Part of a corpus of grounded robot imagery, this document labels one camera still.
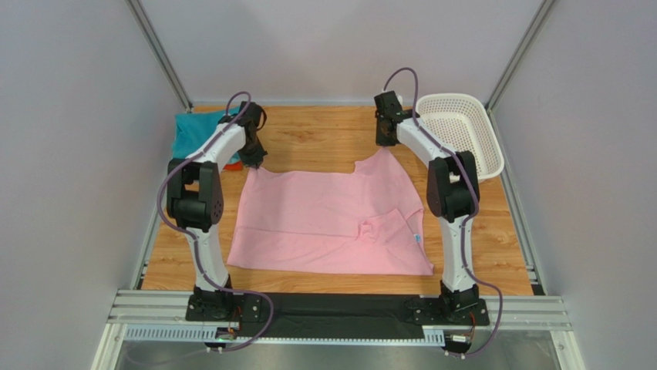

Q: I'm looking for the pink t-shirt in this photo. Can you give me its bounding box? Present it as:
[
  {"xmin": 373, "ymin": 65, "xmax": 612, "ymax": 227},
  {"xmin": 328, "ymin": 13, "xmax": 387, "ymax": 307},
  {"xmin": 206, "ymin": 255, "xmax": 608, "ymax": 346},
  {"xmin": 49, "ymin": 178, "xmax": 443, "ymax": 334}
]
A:
[{"xmin": 227, "ymin": 149, "xmax": 433, "ymax": 276}]

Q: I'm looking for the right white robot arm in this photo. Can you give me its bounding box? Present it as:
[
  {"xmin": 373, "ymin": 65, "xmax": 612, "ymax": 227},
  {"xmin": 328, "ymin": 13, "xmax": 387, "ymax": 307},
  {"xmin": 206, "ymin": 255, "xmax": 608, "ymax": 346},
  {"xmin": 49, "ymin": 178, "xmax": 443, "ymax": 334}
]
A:
[{"xmin": 374, "ymin": 91, "xmax": 490, "ymax": 325}]

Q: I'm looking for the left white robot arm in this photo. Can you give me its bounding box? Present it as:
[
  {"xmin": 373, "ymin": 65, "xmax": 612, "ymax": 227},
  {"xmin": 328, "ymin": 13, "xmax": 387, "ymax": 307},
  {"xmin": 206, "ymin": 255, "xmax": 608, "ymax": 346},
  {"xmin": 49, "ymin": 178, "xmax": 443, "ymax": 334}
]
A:
[{"xmin": 158, "ymin": 101, "xmax": 267, "ymax": 321}]

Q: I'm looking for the orange folded t-shirt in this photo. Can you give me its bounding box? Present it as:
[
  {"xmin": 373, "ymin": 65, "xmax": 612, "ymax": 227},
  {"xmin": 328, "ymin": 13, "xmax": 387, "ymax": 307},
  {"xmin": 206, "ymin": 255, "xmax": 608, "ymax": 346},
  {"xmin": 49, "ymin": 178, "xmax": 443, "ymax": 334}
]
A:
[{"xmin": 223, "ymin": 160, "xmax": 244, "ymax": 171}]

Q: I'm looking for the teal folded t-shirt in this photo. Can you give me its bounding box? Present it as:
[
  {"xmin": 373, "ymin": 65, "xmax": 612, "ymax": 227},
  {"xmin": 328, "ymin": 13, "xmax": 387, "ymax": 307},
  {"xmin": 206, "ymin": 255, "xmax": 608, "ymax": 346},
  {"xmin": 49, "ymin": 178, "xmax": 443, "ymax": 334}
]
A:
[{"xmin": 171, "ymin": 107, "xmax": 238, "ymax": 160}]

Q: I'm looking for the white plastic basket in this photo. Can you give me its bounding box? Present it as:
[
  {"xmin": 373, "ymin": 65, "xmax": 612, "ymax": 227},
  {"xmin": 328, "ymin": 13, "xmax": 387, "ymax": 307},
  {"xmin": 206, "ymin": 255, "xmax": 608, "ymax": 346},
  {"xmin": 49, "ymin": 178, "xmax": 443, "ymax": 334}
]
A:
[{"xmin": 415, "ymin": 93, "xmax": 505, "ymax": 182}]

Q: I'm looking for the black base mat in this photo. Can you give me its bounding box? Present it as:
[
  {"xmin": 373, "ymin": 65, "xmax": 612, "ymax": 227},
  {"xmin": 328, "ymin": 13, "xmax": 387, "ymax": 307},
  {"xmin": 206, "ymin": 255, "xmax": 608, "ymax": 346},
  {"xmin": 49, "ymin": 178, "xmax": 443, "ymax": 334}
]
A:
[{"xmin": 185, "ymin": 291, "xmax": 490, "ymax": 340}]

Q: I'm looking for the left aluminium corner post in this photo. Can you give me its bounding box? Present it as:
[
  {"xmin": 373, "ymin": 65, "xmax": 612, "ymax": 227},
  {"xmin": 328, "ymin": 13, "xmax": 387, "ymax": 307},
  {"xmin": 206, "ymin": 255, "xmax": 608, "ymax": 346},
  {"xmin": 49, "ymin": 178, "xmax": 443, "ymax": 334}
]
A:
[{"xmin": 126, "ymin": 0, "xmax": 194, "ymax": 113}]

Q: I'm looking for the aluminium corner post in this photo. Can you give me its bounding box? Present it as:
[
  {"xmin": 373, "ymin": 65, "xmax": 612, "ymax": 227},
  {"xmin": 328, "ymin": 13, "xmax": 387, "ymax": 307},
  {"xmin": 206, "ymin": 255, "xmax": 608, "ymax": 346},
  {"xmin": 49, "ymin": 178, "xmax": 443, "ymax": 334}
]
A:
[
  {"xmin": 126, "ymin": 0, "xmax": 194, "ymax": 113},
  {"xmin": 485, "ymin": 0, "xmax": 558, "ymax": 113}
]

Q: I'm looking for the right aluminium corner post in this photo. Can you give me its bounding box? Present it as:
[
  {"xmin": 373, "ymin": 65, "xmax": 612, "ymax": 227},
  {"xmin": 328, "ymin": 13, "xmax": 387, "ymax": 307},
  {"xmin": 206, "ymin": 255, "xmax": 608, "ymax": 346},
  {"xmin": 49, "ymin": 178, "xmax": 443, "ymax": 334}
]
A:
[{"xmin": 485, "ymin": 0, "xmax": 558, "ymax": 113}]

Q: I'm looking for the aluminium frame rail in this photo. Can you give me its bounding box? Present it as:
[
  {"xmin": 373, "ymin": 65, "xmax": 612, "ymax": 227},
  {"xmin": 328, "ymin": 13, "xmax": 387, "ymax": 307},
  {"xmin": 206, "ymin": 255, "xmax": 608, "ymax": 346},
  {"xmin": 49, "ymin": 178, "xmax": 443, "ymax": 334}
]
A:
[{"xmin": 92, "ymin": 290, "xmax": 585, "ymax": 369}]

